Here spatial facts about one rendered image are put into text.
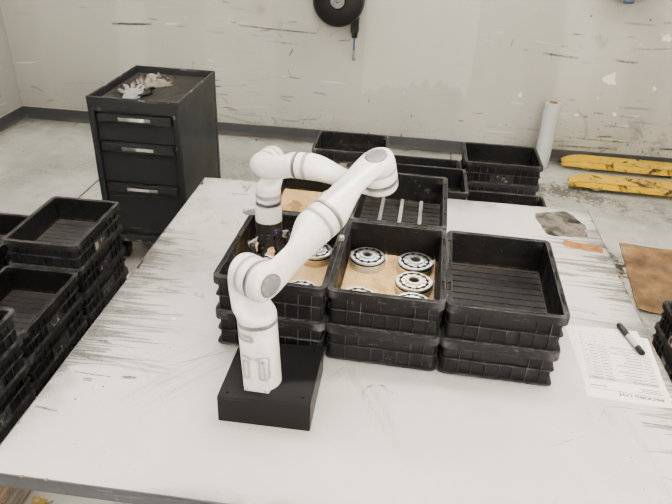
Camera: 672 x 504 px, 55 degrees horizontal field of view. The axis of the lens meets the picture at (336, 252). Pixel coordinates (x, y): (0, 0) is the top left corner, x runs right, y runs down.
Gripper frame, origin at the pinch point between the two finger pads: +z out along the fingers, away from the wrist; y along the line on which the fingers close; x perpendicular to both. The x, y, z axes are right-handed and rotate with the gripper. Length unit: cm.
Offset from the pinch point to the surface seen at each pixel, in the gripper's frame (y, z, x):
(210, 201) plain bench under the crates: 18, 15, 74
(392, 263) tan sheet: 32.5, 2.5, -17.4
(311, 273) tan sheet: 8.8, 2.4, -8.7
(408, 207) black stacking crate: 63, 3, 9
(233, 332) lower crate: -18.6, 10.5, -11.3
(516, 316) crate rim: 31, -6, -64
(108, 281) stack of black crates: -19, 54, 100
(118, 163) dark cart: 12, 29, 163
